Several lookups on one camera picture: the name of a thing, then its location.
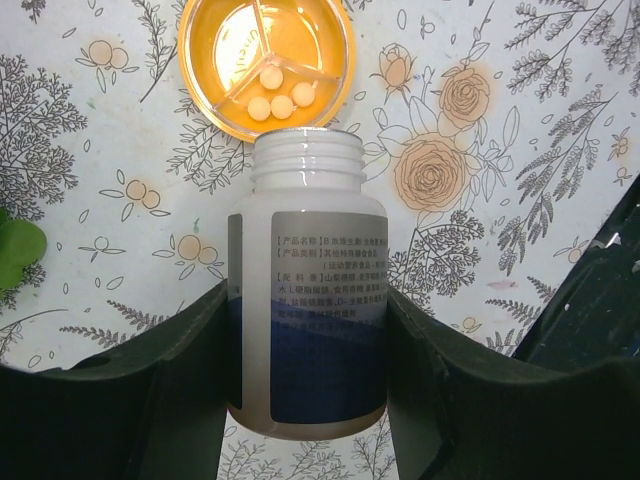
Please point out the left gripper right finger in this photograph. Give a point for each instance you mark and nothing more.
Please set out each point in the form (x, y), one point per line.
(459, 410)

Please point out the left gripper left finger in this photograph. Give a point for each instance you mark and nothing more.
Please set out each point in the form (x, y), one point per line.
(151, 408)

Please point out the white blue pill bottle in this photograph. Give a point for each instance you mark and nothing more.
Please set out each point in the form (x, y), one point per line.
(307, 291)

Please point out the yellow round pill case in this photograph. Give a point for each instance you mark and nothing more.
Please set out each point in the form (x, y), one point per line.
(224, 45)

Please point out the white radish toy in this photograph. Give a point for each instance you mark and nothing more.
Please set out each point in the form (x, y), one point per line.
(22, 244)

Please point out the floral table mat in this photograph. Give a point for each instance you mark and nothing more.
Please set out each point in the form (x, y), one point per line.
(498, 134)

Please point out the round orange pill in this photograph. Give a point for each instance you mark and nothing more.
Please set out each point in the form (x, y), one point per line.
(303, 94)
(259, 108)
(281, 107)
(271, 77)

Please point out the black base frame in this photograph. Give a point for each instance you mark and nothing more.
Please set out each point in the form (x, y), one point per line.
(594, 315)

